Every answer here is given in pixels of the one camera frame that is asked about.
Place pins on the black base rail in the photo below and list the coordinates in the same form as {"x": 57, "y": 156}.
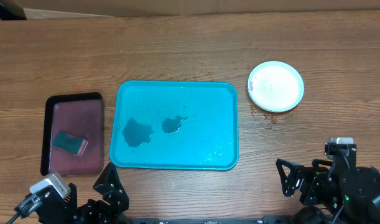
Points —
{"x": 273, "y": 219}

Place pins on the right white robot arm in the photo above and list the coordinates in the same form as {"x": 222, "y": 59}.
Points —
{"x": 359, "y": 199}

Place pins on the light blue plate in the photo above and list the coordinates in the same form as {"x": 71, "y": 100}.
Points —
{"x": 275, "y": 86}

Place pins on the dark green sponge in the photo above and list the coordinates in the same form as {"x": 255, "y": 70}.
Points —
{"x": 72, "y": 144}

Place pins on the teal plastic tray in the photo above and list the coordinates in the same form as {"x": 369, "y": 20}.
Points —
{"x": 175, "y": 125}

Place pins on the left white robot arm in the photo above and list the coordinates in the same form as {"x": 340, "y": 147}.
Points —
{"x": 57, "y": 209}

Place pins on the cardboard backboard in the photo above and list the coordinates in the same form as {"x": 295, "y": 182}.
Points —
{"x": 120, "y": 8}

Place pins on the dark red sponge tray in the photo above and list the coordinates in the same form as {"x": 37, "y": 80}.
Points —
{"x": 80, "y": 115}

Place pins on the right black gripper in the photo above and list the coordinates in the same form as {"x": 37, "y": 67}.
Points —
{"x": 316, "y": 176}

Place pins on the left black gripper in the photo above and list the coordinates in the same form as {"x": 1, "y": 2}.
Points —
{"x": 105, "y": 167}

